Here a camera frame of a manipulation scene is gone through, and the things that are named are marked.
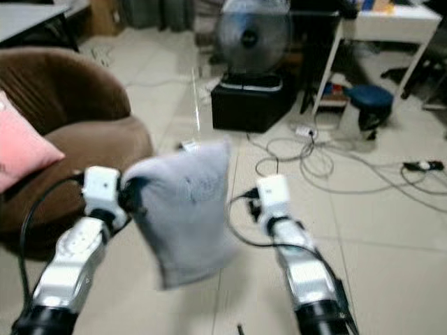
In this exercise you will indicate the grey pillow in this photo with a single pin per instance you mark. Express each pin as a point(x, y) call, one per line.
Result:
point(181, 216)

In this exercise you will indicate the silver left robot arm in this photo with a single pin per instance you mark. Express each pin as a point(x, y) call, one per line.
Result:
point(70, 272)

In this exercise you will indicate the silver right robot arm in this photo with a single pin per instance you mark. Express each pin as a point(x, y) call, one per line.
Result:
point(307, 276)

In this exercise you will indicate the brown round sofa chair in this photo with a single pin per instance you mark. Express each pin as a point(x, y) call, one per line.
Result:
point(91, 153)

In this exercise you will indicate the small white floor device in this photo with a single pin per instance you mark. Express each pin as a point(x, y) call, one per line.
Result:
point(188, 145)

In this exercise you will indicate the pink pillow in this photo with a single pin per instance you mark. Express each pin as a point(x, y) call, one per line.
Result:
point(24, 146)

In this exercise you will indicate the round floor fan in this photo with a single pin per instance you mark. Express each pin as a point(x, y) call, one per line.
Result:
point(253, 38)

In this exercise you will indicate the white power strip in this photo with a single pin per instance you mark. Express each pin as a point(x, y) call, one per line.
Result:
point(307, 131)

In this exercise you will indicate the black box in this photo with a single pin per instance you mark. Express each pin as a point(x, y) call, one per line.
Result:
point(251, 108)

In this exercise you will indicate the blue round stool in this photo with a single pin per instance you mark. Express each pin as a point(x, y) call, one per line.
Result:
point(370, 98)

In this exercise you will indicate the black power strip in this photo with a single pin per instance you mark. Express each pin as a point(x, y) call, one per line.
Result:
point(422, 166)

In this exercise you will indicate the brown cardboard box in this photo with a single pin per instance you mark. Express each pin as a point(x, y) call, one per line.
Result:
point(105, 17)

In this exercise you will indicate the long white table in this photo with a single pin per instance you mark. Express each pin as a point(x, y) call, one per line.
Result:
point(21, 17)

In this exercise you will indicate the small white desk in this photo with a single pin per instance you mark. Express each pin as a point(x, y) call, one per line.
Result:
point(391, 24)

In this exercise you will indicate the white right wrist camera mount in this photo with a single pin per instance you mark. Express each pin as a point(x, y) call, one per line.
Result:
point(272, 195)

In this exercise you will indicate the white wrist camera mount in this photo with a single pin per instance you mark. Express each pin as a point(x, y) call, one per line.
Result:
point(101, 188)
point(272, 195)

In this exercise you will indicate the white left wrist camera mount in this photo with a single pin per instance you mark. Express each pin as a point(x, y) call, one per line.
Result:
point(101, 188)

